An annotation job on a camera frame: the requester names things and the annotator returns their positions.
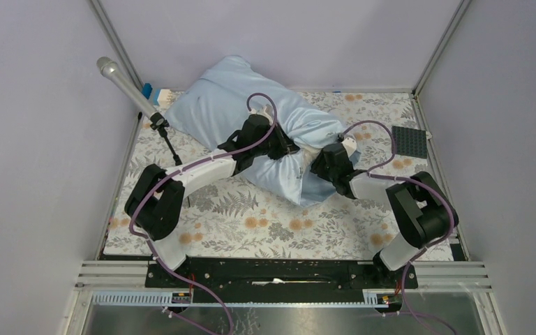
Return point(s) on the light blue pillowcase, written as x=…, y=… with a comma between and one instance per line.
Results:
x=223, y=98

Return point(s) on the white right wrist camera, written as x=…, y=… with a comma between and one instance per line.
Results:
x=349, y=144

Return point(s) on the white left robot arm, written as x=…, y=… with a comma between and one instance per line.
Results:
x=155, y=203

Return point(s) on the cream white pillow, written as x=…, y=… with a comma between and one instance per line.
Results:
x=305, y=158

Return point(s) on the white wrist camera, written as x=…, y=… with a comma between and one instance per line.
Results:
x=267, y=112
x=349, y=144

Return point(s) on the white slotted cable duct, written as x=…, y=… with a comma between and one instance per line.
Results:
x=341, y=298

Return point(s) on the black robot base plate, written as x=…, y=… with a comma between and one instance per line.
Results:
x=238, y=276

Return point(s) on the floral patterned table mat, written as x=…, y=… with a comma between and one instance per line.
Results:
x=234, y=218

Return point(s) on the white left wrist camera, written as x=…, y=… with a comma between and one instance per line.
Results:
x=267, y=112

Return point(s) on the silver microphone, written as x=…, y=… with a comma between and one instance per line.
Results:
x=111, y=71

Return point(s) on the blue and white block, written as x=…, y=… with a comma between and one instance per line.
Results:
x=161, y=98

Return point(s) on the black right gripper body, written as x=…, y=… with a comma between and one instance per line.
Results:
x=321, y=168

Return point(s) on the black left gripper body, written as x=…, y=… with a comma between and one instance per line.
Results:
x=273, y=145

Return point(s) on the dark grey studded baseplate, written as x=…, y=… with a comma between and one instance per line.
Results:
x=410, y=142

